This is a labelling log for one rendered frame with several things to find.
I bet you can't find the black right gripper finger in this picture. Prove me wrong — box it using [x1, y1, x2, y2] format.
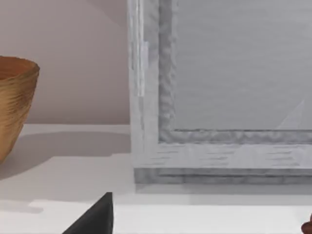
[62, 192, 115, 234]

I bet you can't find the woven tan basket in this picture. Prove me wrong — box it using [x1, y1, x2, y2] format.
[0, 56, 40, 165]

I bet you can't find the grey framed cabinet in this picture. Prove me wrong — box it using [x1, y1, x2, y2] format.
[126, 0, 312, 185]

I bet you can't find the small brown object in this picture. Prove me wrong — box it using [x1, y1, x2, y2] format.
[301, 212, 312, 234]

